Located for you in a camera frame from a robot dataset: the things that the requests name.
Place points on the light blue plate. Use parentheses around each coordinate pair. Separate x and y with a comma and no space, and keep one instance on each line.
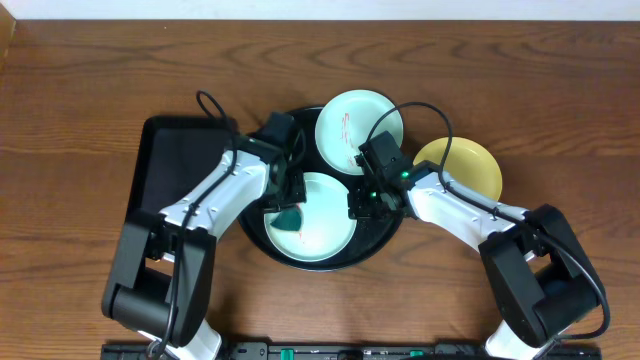
(344,124)
(325,229)

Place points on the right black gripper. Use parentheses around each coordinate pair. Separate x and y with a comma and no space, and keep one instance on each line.
(357,208)

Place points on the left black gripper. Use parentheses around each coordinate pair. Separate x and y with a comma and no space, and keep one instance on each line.
(300,180)

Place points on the green yellow scrub sponge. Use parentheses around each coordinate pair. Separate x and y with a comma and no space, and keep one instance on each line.
(290,219)

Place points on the black rectangular tray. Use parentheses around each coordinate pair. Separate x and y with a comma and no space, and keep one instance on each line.
(175,154)

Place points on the black round tray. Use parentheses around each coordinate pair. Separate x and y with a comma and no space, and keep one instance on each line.
(370,234)

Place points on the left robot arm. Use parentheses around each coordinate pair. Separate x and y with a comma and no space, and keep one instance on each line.
(161,275)

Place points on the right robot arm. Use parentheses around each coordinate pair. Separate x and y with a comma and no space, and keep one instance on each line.
(541,278)

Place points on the yellow plate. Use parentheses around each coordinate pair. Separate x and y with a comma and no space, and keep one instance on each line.
(474,166)

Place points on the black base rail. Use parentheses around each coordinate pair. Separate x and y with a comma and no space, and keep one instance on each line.
(263,351)

